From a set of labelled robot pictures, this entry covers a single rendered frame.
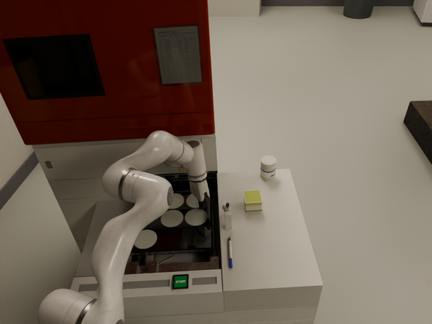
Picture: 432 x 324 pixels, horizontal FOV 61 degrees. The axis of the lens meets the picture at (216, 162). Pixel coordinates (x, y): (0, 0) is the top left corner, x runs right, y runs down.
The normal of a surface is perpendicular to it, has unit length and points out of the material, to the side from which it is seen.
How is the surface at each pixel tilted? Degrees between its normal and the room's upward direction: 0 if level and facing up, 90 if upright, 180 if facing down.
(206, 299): 90
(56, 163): 90
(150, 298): 90
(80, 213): 90
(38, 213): 0
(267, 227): 0
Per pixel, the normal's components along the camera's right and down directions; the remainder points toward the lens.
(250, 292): 0.04, 0.64
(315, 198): -0.04, -0.77
